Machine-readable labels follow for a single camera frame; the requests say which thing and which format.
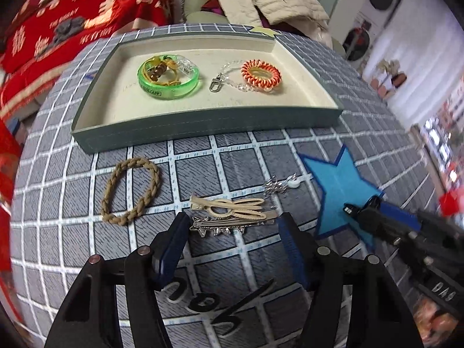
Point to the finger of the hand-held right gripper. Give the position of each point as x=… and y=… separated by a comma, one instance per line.
x=373, y=224
x=397, y=213

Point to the silver rhinestone hair clip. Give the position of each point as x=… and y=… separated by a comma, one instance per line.
x=250, y=218

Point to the thin yellow hair elastic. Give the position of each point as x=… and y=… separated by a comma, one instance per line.
x=154, y=60

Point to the grey checked tablecloth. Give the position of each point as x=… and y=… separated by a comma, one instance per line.
x=253, y=159

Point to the beige down jacket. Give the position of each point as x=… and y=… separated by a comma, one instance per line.
x=282, y=0

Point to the red plastic bag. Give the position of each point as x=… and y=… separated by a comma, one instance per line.
x=7, y=159

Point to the red printed sofa blanket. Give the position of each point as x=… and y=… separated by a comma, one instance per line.
x=108, y=0

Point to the beige hair clip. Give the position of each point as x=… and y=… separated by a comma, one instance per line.
x=197, y=202

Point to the green translucent bangle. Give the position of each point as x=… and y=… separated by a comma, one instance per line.
x=181, y=89

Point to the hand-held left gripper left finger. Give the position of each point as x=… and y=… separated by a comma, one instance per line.
x=170, y=257

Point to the white washing machine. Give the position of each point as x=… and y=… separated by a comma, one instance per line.
x=357, y=40

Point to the white sheer curtain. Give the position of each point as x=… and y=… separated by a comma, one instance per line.
x=427, y=61

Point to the yellow star sticker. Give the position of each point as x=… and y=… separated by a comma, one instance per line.
x=263, y=32

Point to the blue star sticker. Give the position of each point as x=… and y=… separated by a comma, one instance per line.
x=337, y=188

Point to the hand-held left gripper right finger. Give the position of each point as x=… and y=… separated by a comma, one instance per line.
x=293, y=257

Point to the silver pearl earring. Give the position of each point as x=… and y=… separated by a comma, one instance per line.
x=294, y=184

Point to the grey-green jewelry tray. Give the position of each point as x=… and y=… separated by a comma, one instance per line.
x=290, y=90

